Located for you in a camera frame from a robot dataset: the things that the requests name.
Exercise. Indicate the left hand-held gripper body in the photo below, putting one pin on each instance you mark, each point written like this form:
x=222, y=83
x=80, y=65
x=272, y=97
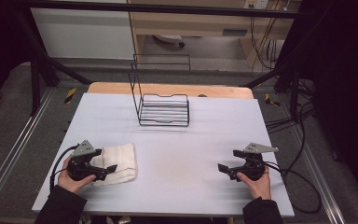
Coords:
x=80, y=161

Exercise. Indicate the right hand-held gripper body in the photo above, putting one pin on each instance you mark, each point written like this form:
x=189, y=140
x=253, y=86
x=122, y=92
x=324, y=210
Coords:
x=254, y=165

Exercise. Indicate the white towel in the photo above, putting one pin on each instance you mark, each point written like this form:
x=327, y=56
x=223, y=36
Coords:
x=121, y=163

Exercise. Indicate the person's right hand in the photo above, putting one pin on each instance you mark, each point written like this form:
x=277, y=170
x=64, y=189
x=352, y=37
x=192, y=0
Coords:
x=259, y=186

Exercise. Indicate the person's left hand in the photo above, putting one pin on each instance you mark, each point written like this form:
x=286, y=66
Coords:
x=71, y=183

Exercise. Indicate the yellow black hazard tape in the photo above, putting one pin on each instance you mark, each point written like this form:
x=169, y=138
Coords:
x=272, y=100
x=70, y=95

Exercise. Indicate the white cabinet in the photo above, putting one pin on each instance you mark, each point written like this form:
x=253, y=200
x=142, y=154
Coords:
x=80, y=34

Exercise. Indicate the office chair base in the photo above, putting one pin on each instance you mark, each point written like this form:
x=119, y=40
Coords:
x=169, y=39

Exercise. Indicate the wooden desk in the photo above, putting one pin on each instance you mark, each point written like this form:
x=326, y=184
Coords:
x=192, y=26

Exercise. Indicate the white power outlet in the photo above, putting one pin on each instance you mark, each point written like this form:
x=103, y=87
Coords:
x=256, y=3

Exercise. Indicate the aluminium floor rail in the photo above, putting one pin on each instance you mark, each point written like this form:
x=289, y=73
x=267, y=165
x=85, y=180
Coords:
x=15, y=146
x=320, y=174

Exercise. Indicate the black metal frame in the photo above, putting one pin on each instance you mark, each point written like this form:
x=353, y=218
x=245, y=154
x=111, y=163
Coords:
x=155, y=7

